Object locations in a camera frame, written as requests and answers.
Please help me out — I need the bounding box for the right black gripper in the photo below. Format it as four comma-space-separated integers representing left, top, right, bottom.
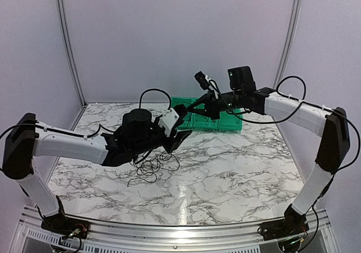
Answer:
187, 89, 244, 120

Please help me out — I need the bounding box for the black cable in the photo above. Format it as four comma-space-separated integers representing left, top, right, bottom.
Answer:
127, 150, 181, 187

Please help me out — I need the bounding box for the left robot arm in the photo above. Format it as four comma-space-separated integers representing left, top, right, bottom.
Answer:
1, 104, 191, 233

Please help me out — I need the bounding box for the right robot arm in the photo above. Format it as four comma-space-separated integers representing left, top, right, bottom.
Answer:
188, 66, 356, 235

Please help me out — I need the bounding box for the left green storage bin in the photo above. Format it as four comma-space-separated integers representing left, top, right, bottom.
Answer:
171, 97, 195, 129

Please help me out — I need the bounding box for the green storage bin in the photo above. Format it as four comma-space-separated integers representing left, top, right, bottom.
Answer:
171, 97, 195, 129
192, 114, 218, 130
218, 112, 243, 131

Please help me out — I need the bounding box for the middle green storage bin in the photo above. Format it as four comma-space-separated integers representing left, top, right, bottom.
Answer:
192, 114, 218, 130

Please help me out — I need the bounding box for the right green storage bin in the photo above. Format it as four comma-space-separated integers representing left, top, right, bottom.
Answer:
218, 112, 243, 131

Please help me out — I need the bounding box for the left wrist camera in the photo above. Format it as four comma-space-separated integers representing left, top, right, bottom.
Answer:
157, 104, 188, 137

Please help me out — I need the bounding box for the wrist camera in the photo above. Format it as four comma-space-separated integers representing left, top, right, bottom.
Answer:
194, 71, 219, 99
157, 104, 188, 137

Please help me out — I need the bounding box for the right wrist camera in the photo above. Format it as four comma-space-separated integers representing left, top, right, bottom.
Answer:
194, 71, 219, 99

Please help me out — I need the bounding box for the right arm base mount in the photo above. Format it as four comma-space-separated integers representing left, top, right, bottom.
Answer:
257, 219, 310, 241

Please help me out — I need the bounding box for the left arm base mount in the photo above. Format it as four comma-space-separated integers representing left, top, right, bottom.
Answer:
41, 217, 90, 239

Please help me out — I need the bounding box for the front aluminium rail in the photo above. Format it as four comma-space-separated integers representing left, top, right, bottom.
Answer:
16, 216, 339, 253

